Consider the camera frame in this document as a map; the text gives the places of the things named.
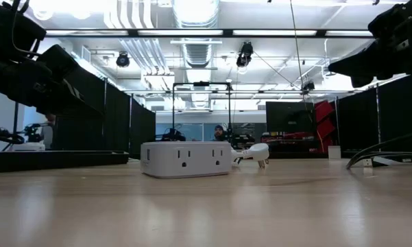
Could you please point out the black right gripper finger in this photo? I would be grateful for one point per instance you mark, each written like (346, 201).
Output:
(361, 81)
(360, 63)

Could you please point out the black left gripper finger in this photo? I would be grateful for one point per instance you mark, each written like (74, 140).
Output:
(65, 101)
(60, 63)

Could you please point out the long black power strip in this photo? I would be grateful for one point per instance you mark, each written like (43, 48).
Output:
(55, 161)

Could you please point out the white outlet cube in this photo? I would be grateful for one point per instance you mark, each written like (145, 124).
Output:
(185, 159)

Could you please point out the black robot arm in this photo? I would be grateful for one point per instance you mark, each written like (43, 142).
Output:
(173, 135)
(3, 137)
(241, 140)

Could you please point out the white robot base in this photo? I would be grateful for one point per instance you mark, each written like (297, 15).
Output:
(27, 147)

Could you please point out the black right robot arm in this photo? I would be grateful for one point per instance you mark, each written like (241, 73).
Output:
(404, 20)

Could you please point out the red shelving rack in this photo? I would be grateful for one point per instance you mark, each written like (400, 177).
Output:
(324, 127)

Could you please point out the black monitor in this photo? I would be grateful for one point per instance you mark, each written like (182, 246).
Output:
(289, 116)

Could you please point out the black rig crossbar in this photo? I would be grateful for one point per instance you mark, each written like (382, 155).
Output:
(228, 33)

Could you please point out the black hanging camera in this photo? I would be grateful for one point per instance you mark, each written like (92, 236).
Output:
(245, 55)
(308, 85)
(122, 60)

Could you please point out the silver air duct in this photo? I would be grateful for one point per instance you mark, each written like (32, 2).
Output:
(197, 51)

